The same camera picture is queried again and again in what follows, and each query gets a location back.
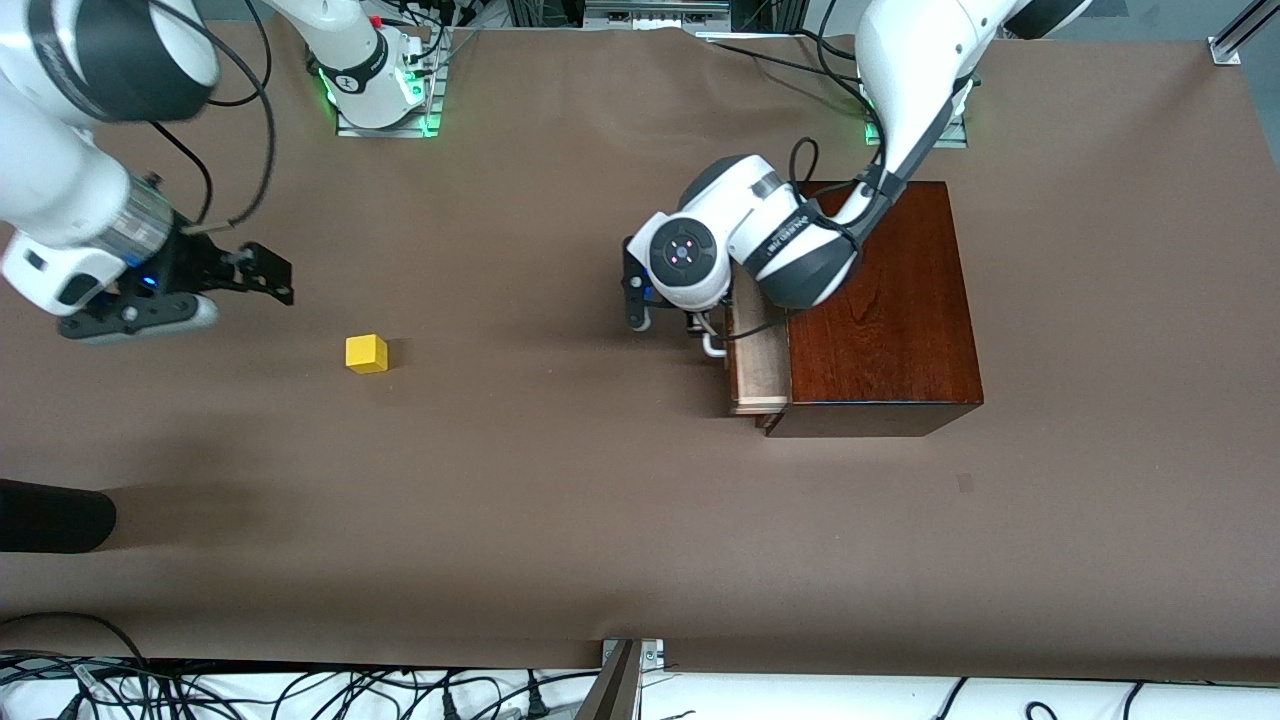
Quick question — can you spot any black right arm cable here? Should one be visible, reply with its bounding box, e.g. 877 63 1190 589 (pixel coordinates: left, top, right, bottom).
150 0 278 233

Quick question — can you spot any aluminium table edge bracket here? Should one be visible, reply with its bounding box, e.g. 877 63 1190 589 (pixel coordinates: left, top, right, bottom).
575 638 666 720

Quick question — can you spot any black cylindrical object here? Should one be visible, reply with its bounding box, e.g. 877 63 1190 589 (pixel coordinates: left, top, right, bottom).
0 478 118 554

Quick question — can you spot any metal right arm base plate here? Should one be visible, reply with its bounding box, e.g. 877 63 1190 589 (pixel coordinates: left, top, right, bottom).
335 30 446 139

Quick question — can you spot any white padding sheet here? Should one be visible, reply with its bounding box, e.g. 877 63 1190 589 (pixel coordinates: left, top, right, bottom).
0 660 1280 720

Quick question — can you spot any aluminium corner profile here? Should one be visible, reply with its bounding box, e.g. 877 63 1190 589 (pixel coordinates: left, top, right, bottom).
1208 0 1280 66

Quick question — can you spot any black equipment rack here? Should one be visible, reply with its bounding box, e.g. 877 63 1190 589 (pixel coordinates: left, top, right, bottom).
505 0 806 36

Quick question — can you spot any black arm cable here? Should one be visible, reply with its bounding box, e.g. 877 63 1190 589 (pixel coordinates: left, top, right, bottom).
700 0 906 346
150 0 278 233

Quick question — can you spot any light wood drawer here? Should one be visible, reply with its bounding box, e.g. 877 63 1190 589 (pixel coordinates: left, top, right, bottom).
700 290 793 416

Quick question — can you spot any dark brown wooden cabinet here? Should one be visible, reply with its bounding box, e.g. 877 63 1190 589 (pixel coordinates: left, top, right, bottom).
755 180 984 439

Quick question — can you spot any black base power cable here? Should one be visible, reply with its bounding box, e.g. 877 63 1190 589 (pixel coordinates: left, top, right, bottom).
700 38 871 86

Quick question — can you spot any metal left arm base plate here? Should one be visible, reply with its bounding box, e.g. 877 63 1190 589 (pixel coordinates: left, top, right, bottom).
862 45 969 149

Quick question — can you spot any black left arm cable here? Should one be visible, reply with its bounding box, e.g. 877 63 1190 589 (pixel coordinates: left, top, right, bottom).
700 0 906 346

